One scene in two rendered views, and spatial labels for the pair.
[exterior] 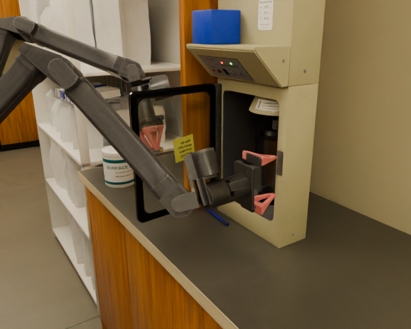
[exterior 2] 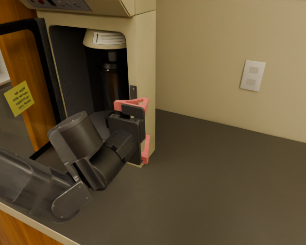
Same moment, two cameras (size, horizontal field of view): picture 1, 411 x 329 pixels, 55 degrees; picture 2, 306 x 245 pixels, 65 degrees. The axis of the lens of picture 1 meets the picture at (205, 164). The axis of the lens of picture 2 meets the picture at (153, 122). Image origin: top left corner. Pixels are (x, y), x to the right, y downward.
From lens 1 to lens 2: 0.50 m
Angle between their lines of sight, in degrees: 31
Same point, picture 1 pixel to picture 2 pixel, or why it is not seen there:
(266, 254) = (134, 178)
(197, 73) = (8, 7)
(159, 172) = (16, 173)
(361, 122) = (171, 43)
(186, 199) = (73, 196)
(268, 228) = not seen: hidden behind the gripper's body
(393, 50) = not seen: outside the picture
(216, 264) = (95, 209)
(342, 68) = not seen: outside the picture
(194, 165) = (68, 144)
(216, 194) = (109, 173)
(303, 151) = (149, 79)
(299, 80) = (143, 7)
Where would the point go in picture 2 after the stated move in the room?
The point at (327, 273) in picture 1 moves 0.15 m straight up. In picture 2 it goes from (189, 180) to (194, 141)
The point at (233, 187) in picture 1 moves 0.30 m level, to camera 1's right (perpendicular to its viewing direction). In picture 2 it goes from (123, 152) to (241, 109)
